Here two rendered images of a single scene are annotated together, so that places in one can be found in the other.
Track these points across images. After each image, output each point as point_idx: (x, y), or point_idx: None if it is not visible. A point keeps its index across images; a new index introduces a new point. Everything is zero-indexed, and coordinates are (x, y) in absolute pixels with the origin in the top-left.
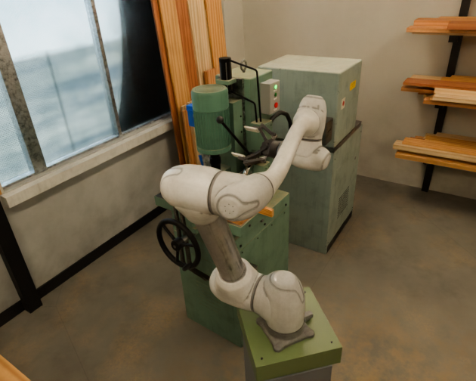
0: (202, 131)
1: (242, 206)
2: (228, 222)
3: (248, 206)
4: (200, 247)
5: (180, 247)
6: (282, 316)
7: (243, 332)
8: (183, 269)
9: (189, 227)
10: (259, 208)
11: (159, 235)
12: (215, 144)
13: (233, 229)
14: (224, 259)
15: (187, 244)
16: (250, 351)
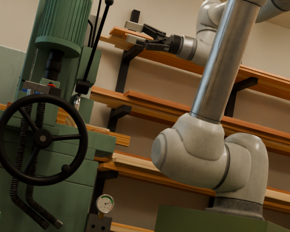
0: (67, 15)
1: None
2: (95, 132)
3: None
4: (21, 185)
5: (52, 140)
6: (263, 172)
7: (196, 227)
8: (66, 167)
9: (47, 126)
10: None
11: (4, 125)
12: (77, 37)
13: (102, 141)
14: (234, 73)
15: (66, 135)
16: (238, 221)
